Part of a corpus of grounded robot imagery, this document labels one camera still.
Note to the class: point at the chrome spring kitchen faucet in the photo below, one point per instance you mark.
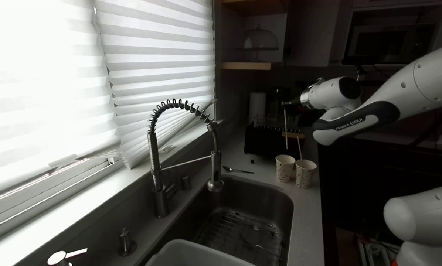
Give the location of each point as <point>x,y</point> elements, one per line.
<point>154,167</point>

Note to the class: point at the light wooden chopstick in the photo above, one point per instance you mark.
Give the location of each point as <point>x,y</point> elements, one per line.
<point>299,148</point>
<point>284,127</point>

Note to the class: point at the patterned white paper cup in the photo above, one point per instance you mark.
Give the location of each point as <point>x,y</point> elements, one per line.
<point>306,175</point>
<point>284,170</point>

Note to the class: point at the stainless steel sink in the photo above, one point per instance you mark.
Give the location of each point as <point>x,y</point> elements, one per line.
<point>259,197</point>

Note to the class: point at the black caddy with wooden insert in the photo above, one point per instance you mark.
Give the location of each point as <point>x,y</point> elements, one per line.
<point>265,142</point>

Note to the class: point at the wooden shelf board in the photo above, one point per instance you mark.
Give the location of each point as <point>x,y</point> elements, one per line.
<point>244,65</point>

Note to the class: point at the white paper towel roll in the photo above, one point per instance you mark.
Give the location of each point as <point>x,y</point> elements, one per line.
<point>258,108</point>

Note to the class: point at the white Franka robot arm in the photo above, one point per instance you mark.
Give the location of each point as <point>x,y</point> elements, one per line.
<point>417,83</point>

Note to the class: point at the stainless steel microwave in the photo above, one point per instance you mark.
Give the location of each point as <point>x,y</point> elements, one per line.
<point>392,39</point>

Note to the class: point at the small metal sink fixture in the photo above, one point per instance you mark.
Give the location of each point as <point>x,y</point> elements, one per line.
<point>127,241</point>
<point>185,182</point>

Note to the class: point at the glass cake dome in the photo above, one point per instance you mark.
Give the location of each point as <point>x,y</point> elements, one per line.
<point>261,42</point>

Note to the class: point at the white window blind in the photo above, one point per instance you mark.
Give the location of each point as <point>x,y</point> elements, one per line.
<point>156,74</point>

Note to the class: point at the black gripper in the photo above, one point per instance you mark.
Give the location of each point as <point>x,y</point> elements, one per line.
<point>293,102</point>

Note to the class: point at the metal spoon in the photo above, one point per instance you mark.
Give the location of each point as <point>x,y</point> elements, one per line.
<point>228,169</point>

